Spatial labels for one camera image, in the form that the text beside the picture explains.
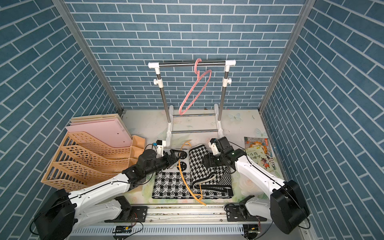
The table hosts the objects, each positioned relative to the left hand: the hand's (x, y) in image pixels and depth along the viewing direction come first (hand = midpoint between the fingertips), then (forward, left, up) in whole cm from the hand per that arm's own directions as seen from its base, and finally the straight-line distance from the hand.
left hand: (185, 157), depth 75 cm
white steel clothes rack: (+39, +13, -4) cm, 41 cm away
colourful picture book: (+13, -47, -15) cm, 51 cm away
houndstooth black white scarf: (-6, -17, -12) cm, 22 cm away
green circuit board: (-28, +30, -21) cm, 46 cm away
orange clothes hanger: (-16, -7, -12) cm, 21 cm away
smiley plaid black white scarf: (-8, +5, -16) cm, 18 cm away
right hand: (+2, -13, -8) cm, 16 cm away
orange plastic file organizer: (+1, +57, -7) cm, 58 cm away
